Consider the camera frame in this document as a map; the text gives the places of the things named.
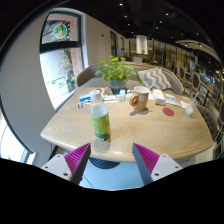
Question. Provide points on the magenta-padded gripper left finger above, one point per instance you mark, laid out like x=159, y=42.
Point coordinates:
x=78, y=158

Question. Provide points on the flat round red coaster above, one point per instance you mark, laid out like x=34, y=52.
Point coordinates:
x=168, y=111

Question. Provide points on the clear green-labelled drink bottle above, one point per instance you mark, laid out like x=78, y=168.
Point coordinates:
x=100, y=125

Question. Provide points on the dark grey tufted armchair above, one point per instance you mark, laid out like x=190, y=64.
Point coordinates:
x=209, y=118

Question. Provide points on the small blue white carton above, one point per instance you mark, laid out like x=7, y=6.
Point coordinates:
x=122, y=95

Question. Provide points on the orange and white box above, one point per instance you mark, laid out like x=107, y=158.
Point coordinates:
x=160, y=98

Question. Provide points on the group of dining chairs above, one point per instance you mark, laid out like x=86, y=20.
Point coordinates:
x=200, y=83

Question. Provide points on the clear plastic cup with straw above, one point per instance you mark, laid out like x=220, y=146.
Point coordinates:
x=190, y=108

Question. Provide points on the group of ceiling lights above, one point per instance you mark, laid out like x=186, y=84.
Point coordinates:
x=166, y=14

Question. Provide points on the blue and white box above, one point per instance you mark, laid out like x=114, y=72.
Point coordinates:
x=85, y=97

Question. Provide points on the tan ceramic mug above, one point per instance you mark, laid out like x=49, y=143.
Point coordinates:
x=141, y=99

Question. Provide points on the green potted plant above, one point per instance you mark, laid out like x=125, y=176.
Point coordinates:
x=116, y=71

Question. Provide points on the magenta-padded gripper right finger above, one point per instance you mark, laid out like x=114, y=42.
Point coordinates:
x=146, y=159

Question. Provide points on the pill blister pack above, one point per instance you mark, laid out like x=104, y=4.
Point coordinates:
x=80, y=106

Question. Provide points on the grey curved sofa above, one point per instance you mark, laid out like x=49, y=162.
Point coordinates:
x=87, y=75

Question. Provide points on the grey white chevron pillow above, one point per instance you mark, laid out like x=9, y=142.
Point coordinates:
x=155, y=79

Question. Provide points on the white round column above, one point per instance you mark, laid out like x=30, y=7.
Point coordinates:
x=141, y=44

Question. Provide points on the window with festive decorations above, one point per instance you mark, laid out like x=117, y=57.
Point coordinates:
x=61, y=66

